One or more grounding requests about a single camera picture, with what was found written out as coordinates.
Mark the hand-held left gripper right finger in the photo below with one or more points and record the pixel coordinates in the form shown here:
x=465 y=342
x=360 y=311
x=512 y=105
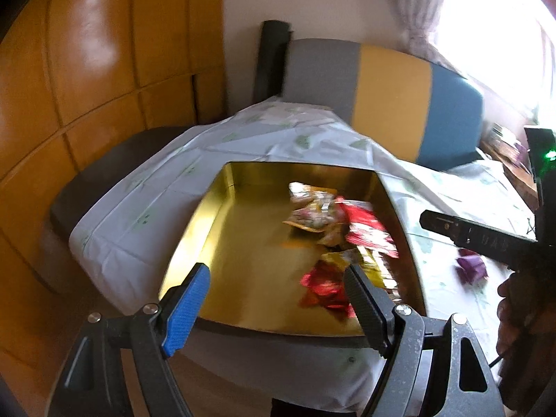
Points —
x=365 y=304

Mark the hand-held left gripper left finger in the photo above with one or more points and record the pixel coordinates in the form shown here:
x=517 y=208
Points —
x=184 y=312

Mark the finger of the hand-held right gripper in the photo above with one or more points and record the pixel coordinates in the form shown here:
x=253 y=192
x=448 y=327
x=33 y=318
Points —
x=469 y=234

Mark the purple foil candy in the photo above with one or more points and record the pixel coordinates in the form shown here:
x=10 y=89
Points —
x=471 y=269

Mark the gold foil candy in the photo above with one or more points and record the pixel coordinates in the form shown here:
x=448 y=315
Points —
x=360 y=265

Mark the red foil candy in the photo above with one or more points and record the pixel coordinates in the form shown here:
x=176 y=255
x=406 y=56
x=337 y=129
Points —
x=323 y=289

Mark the gold tin box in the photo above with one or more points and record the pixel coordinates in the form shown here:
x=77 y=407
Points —
x=243 y=269

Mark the red white snack packet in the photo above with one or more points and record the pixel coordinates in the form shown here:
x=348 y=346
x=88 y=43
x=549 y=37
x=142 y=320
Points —
x=367 y=228

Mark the person's right hand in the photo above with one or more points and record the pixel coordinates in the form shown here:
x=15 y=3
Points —
x=521 y=312

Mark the white green-print tablecloth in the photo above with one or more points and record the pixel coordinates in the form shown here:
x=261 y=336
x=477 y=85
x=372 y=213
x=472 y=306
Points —
x=143 y=208

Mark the window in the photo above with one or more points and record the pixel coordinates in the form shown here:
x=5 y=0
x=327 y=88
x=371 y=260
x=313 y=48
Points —
x=499 y=30

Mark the dark grey mattress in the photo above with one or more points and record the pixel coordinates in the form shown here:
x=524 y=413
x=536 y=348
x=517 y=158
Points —
x=108 y=160

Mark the tied patterned curtain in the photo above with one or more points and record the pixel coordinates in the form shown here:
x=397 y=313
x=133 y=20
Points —
x=421 y=13

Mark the wooden wardrobe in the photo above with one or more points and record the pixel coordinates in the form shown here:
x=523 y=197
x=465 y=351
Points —
x=87 y=74

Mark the black rolled mat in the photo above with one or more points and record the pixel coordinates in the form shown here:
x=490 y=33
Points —
x=271 y=61

